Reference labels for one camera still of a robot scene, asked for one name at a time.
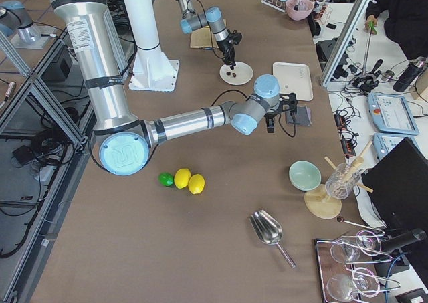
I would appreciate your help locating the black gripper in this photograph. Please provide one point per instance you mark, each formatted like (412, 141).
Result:
(227, 45)
(271, 113)

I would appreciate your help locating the round cream plate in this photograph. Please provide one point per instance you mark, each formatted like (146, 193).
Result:
(244, 74)

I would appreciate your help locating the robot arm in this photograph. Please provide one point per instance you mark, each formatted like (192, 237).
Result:
(192, 21)
(126, 142)

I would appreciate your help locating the cream rabbit tray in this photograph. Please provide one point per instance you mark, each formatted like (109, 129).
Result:
(294, 78)

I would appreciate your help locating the metal glass rack tray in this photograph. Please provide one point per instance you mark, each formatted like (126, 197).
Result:
(346, 267)

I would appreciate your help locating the bamboo cutting board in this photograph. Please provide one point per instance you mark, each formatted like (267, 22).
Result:
(203, 39)

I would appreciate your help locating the grey folded cloth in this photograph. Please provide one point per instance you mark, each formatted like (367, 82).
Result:
(301, 116)

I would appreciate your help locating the mint green bowl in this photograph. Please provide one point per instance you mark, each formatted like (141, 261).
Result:
(304, 175)

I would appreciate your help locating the pink ice bowl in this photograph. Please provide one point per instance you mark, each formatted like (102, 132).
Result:
(305, 8)

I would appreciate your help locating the clear textured glass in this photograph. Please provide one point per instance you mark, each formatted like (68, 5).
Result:
(341, 183)

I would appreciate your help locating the whole yellow lemon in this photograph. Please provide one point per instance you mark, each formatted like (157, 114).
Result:
(182, 177)
(196, 184)

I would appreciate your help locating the round wooden stand base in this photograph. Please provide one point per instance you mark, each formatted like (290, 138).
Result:
(320, 204)

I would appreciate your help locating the stainless steel scoop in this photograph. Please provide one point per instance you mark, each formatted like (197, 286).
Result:
(270, 232)

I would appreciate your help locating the blue teach pendant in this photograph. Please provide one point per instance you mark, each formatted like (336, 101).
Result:
(391, 114)
(385, 142)

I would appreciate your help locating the green lime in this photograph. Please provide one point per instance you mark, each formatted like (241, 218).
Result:
(166, 179)

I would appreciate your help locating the black thermos bottle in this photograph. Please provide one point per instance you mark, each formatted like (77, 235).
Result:
(414, 68)

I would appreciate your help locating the black monitor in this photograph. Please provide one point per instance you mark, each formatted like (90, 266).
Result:
(399, 183)

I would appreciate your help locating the upside down wine glass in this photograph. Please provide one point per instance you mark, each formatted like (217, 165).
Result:
(358, 248)

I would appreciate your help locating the person in black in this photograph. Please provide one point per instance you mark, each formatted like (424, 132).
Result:
(406, 24)

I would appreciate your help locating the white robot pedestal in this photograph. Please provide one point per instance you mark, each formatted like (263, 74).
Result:
(152, 70)

